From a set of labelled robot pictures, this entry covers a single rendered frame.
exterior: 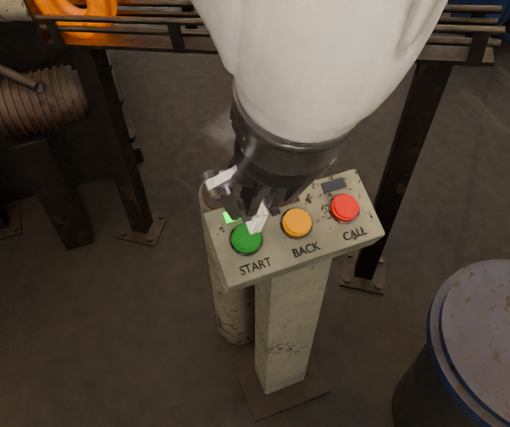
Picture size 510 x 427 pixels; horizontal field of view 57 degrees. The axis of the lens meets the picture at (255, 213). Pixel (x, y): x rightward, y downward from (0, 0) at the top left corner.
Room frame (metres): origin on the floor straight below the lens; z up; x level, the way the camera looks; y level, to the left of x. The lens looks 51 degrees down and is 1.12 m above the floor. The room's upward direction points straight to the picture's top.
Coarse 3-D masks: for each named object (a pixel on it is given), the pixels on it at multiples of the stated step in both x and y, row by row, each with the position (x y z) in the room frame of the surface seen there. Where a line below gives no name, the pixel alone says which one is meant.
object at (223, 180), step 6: (234, 168) 0.28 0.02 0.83; (222, 174) 0.28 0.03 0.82; (228, 174) 0.28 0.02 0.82; (210, 180) 0.28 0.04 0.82; (216, 180) 0.28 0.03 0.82; (222, 180) 0.28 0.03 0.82; (228, 180) 0.28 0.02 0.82; (210, 186) 0.28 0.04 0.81; (216, 186) 0.28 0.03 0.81; (222, 186) 0.28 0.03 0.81; (228, 186) 0.28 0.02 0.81; (228, 192) 0.28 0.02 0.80
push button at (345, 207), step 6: (336, 198) 0.43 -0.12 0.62; (342, 198) 0.43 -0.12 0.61; (348, 198) 0.43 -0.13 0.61; (354, 198) 0.44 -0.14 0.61; (336, 204) 0.42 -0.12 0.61; (342, 204) 0.42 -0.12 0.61; (348, 204) 0.42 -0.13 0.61; (354, 204) 0.42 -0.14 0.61; (336, 210) 0.41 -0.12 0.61; (342, 210) 0.41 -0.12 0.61; (348, 210) 0.41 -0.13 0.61; (354, 210) 0.42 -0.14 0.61; (336, 216) 0.41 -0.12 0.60; (342, 216) 0.41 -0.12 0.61; (348, 216) 0.41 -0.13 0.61; (354, 216) 0.41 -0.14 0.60
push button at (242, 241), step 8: (240, 232) 0.37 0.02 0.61; (248, 232) 0.37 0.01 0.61; (256, 232) 0.37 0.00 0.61; (232, 240) 0.36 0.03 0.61; (240, 240) 0.36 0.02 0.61; (248, 240) 0.36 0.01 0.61; (256, 240) 0.36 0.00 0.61; (240, 248) 0.35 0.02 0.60; (248, 248) 0.35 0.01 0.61; (256, 248) 0.35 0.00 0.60
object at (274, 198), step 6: (270, 192) 0.32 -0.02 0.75; (276, 192) 0.31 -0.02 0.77; (282, 192) 0.31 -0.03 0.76; (270, 198) 0.32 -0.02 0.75; (276, 198) 0.31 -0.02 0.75; (282, 198) 0.32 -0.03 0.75; (270, 204) 0.32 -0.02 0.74; (276, 204) 0.32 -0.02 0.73; (270, 210) 0.32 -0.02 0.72; (276, 210) 0.32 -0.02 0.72
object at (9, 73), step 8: (0, 64) 0.82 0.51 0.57; (0, 72) 0.81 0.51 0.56; (8, 72) 0.80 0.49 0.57; (16, 72) 0.81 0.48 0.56; (16, 80) 0.79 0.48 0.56; (24, 80) 0.78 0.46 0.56; (32, 80) 0.78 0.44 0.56; (40, 80) 0.81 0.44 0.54; (32, 88) 0.77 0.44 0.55; (40, 88) 0.78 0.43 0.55
